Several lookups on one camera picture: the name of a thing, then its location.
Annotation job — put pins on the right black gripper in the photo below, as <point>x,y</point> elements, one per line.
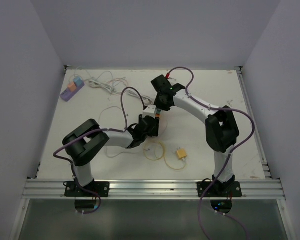
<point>158,105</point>

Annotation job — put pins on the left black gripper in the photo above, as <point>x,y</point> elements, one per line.
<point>154,131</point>

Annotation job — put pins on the yellow usb charger plug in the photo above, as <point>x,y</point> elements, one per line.
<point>181,154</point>

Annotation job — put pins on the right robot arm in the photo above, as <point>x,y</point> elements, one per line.
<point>221,129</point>

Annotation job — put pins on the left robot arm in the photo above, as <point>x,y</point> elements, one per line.
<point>86,141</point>

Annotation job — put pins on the blue plug on purple strip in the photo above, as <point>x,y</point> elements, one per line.
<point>77,80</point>

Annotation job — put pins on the pink plug on purple strip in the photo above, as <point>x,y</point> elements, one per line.
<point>71,86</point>

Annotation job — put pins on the purple power strip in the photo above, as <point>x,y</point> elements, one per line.
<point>66,95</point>

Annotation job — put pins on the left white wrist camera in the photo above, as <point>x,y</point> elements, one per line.
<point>150,111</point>

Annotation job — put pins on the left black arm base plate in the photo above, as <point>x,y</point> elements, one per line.
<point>101,188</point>

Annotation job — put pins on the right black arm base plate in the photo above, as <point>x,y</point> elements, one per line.
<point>226,189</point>

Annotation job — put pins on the aluminium front rail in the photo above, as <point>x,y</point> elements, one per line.
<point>156,190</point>

